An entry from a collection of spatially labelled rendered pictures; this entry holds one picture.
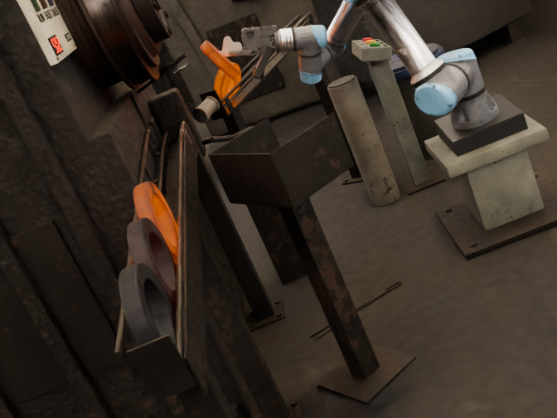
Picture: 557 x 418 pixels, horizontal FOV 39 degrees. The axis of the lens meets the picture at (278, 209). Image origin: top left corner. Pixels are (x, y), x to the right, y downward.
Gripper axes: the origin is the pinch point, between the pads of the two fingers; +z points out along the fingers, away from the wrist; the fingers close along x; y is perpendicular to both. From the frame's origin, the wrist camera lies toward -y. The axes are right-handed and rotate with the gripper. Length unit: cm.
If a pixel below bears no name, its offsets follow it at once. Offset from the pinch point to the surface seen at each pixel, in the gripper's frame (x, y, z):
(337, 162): 81, -18, -26
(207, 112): -9.5, -19.9, 6.3
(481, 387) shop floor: 95, -74, -54
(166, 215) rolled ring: 91, -23, 14
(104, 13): 48, 19, 27
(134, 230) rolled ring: 118, -16, 17
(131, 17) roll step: 41.8, 17.1, 20.7
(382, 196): -35, -66, -57
